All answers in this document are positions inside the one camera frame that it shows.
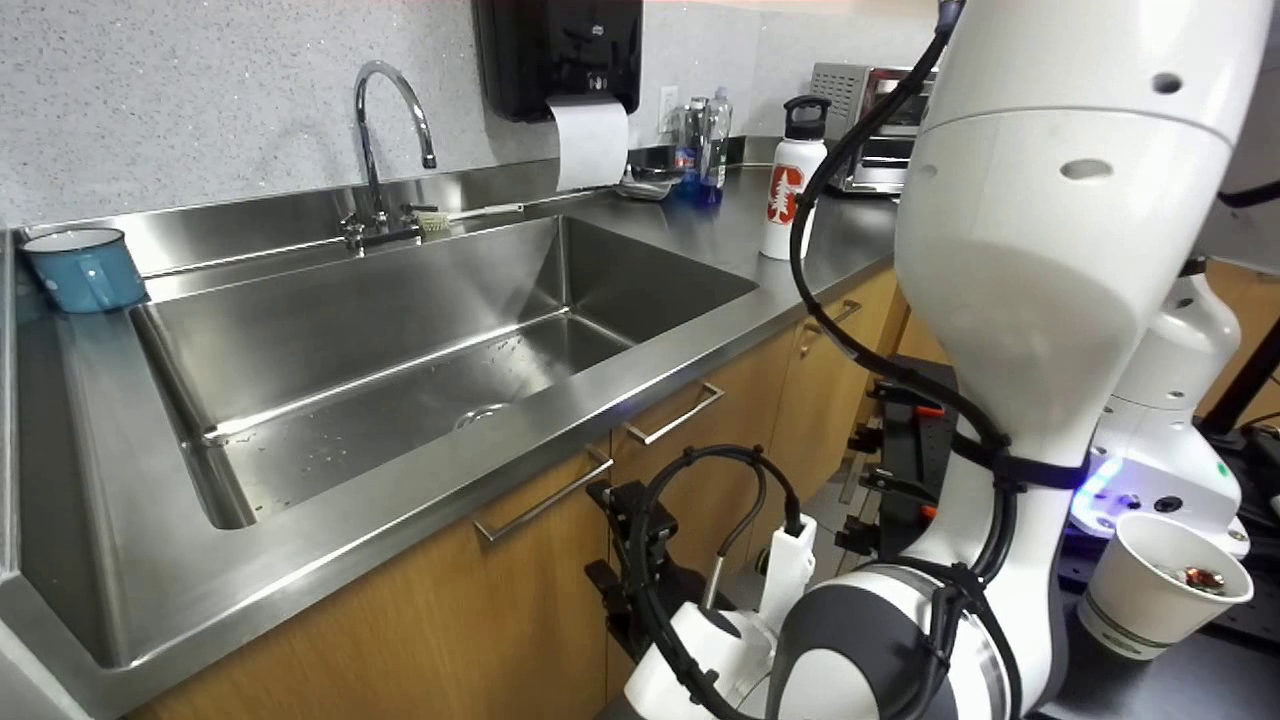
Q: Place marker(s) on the white paper towel sheet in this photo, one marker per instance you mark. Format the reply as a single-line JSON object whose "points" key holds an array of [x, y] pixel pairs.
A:
{"points": [[588, 141]]}

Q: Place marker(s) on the door metal handle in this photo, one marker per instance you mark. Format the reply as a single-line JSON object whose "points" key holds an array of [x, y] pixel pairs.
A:
{"points": [[672, 423], [496, 532]]}

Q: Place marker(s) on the chrome gooseneck faucet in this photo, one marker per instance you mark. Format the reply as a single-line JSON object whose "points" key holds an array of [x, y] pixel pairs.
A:
{"points": [[388, 207]]}

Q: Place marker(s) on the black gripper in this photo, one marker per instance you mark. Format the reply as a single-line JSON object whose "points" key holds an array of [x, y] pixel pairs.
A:
{"points": [[638, 530]]}

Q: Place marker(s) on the black paper towel dispenser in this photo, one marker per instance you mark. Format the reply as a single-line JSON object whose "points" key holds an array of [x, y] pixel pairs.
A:
{"points": [[558, 51]]}

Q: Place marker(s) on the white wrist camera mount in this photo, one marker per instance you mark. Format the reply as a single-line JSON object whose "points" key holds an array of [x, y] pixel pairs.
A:
{"points": [[738, 647]]}

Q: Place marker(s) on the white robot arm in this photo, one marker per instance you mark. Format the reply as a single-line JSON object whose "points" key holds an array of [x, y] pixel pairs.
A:
{"points": [[1058, 186]]}

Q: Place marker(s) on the stainless steel sink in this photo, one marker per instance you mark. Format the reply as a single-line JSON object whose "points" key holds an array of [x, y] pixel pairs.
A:
{"points": [[198, 453]]}

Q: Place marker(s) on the wooden cabinet door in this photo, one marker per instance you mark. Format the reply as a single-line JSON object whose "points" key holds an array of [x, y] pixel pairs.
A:
{"points": [[715, 492], [451, 628]]}

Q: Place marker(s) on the clear plastic bottle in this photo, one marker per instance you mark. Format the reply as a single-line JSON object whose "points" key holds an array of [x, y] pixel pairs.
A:
{"points": [[702, 150]]}

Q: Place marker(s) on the far right door handle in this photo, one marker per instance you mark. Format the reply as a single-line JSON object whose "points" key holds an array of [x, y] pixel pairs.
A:
{"points": [[813, 329]]}

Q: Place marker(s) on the white paper cup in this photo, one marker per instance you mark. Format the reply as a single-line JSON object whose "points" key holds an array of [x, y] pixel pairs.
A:
{"points": [[1156, 580]]}

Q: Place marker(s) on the far right cabinet door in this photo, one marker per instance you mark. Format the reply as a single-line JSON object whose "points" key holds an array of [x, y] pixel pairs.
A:
{"points": [[825, 393]]}

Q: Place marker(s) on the white bottle with black cap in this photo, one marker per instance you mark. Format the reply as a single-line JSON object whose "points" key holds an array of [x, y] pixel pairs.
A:
{"points": [[792, 164]]}

